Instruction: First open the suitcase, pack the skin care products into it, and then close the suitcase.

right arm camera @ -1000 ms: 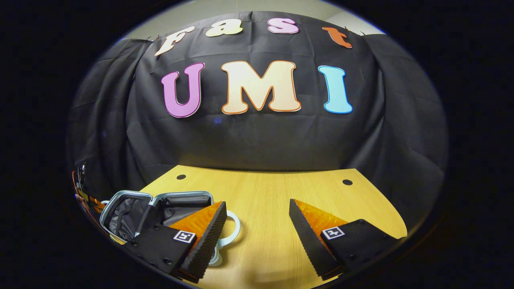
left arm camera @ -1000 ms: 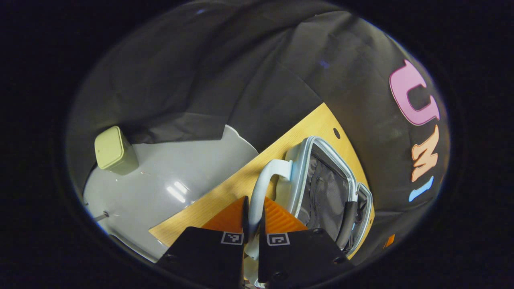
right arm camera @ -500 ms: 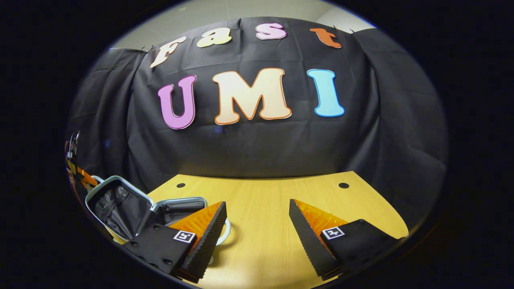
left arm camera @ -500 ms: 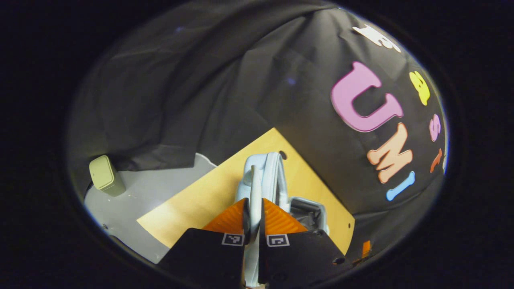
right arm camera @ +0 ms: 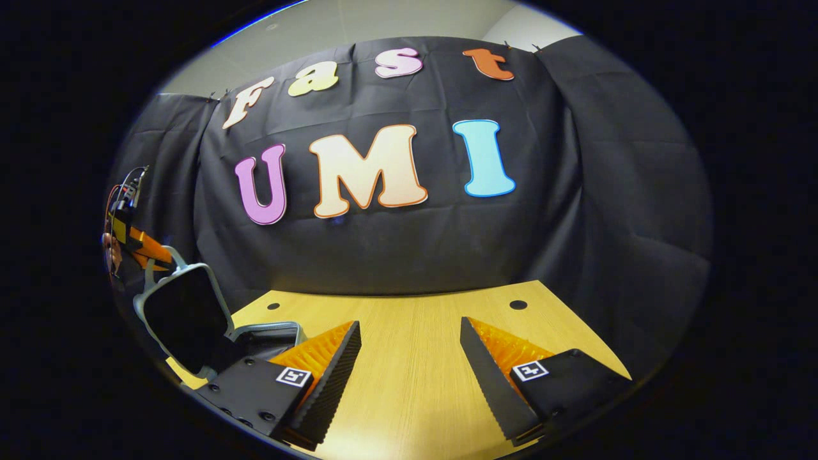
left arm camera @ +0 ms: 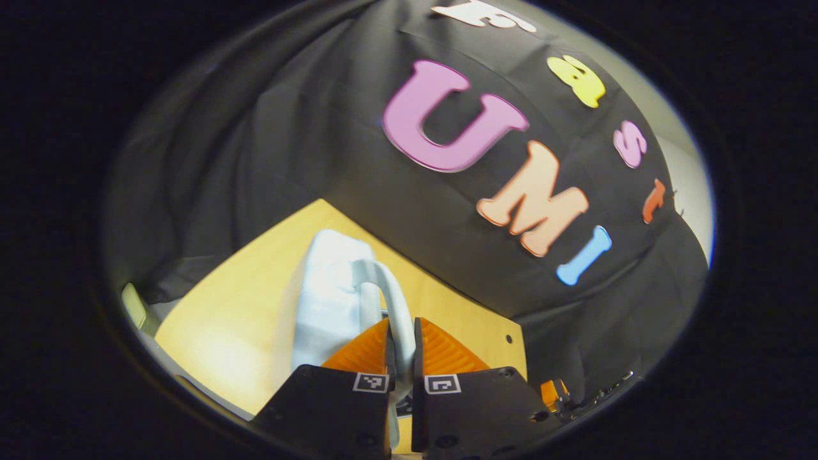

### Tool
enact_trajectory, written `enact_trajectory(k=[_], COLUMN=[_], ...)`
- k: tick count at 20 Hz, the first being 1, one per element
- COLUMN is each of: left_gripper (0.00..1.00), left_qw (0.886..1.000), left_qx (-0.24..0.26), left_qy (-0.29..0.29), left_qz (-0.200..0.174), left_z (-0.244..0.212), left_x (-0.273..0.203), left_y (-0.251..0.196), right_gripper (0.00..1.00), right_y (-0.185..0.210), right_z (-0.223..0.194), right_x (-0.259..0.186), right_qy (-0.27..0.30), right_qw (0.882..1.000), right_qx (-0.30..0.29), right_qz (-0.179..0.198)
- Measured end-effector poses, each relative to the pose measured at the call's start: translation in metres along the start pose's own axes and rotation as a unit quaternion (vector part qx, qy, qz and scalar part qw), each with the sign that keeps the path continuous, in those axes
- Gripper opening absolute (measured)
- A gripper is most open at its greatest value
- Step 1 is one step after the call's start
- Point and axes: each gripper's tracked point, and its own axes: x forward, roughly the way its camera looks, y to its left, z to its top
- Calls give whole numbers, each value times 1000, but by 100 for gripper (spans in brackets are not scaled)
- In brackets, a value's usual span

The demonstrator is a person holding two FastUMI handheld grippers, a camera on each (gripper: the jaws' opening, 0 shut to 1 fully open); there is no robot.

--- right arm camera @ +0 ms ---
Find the light blue suitcase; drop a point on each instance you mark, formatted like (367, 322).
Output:
(185, 319)

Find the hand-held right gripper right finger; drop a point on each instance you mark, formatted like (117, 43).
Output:
(489, 383)

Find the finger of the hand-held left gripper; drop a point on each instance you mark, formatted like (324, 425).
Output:
(150, 249)

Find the black backdrop cloth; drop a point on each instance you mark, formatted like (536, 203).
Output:
(415, 255)

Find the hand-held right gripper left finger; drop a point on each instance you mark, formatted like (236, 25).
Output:
(339, 377)

